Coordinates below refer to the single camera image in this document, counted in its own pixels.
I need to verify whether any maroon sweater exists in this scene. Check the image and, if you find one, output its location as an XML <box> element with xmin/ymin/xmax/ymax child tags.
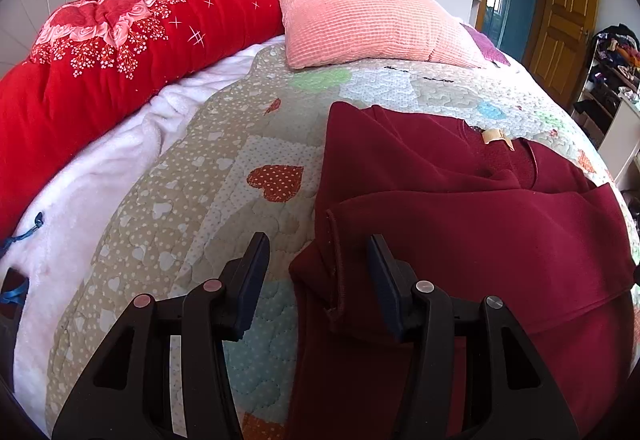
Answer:
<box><xmin>289</xmin><ymin>102</ymin><xmax>640</xmax><ymax>440</ymax></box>

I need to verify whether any purple cloth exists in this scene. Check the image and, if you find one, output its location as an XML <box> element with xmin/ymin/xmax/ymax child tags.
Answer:
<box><xmin>460</xmin><ymin>22</ymin><xmax>512</xmax><ymax>67</ymax></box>

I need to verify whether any pink ribbed pillow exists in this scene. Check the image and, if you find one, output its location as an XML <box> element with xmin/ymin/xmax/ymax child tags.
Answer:
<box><xmin>265</xmin><ymin>0</ymin><xmax>488</xmax><ymax>70</ymax></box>

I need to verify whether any blue ribbon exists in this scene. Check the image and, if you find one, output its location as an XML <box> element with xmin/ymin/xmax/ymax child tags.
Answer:
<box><xmin>0</xmin><ymin>211</ymin><xmax>46</xmax><ymax>306</ymax></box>

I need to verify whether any patchwork heart quilt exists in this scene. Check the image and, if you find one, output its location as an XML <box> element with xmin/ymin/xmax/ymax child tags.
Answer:
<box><xmin>45</xmin><ymin>41</ymin><xmax>617</xmax><ymax>440</ymax></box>

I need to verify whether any cluttered clothes rack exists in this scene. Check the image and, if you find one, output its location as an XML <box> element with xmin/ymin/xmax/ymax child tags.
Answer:
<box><xmin>572</xmin><ymin>23</ymin><xmax>640</xmax><ymax>146</ymax></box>

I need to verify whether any white fleece blanket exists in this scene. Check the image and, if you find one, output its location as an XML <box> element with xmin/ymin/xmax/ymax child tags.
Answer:
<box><xmin>0</xmin><ymin>35</ymin><xmax>286</xmax><ymax>438</ymax></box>

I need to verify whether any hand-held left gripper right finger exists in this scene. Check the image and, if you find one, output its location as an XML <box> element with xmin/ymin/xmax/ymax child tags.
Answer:
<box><xmin>366</xmin><ymin>234</ymin><xmax>580</xmax><ymax>440</ymax></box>

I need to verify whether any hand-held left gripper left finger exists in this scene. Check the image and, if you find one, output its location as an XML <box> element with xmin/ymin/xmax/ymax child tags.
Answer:
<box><xmin>52</xmin><ymin>232</ymin><xmax>271</xmax><ymax>440</ymax></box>

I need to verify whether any red floral comforter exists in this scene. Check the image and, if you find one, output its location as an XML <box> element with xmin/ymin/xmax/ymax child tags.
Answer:
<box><xmin>0</xmin><ymin>0</ymin><xmax>285</xmax><ymax>241</ymax></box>

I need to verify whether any wooden door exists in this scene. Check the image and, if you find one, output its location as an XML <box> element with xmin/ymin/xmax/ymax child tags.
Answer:
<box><xmin>522</xmin><ymin>0</ymin><xmax>601</xmax><ymax>108</ymax></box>

